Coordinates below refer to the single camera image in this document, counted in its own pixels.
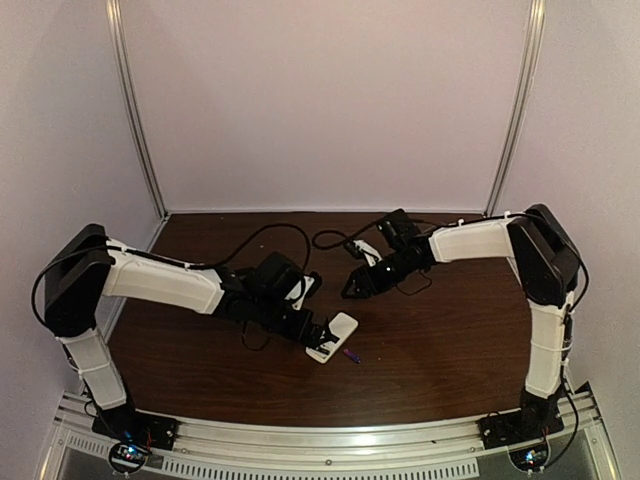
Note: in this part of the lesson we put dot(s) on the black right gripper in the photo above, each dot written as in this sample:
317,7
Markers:
369,275

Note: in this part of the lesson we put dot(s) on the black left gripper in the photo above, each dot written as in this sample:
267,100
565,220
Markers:
310,334

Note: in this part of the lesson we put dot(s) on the white remote control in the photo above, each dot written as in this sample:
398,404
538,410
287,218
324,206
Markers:
337,332

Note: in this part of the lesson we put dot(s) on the purple battery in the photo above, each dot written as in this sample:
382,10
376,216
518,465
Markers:
352,356

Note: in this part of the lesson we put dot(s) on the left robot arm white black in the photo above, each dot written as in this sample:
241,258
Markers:
93,266

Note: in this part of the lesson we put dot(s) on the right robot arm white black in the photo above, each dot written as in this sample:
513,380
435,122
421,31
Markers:
547,267

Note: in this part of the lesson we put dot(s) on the left round circuit board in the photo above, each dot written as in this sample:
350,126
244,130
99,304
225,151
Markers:
127,459

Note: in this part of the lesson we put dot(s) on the round circuit board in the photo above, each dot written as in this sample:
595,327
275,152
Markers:
530,459
127,459

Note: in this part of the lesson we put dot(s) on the right round circuit board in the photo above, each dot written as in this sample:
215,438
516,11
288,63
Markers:
530,459

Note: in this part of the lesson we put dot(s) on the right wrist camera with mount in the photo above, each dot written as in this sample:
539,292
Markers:
361,250

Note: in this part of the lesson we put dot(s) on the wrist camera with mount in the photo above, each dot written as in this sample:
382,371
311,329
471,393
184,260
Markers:
305,288
361,250

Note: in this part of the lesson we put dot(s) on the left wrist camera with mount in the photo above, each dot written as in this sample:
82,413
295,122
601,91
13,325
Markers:
305,288

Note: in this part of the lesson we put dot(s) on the front aluminium rail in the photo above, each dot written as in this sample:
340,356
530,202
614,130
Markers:
450,449

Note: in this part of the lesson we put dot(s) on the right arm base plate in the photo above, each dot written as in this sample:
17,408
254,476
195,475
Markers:
504,429

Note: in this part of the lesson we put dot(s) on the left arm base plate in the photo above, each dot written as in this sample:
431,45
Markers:
133,427

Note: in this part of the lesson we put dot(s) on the right aluminium frame post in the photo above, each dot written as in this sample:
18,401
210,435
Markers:
534,31

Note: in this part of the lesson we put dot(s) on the aluminium frame post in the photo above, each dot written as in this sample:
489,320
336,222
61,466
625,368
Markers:
534,31
133,114

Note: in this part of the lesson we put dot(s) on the left aluminium frame post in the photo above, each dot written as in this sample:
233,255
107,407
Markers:
133,114

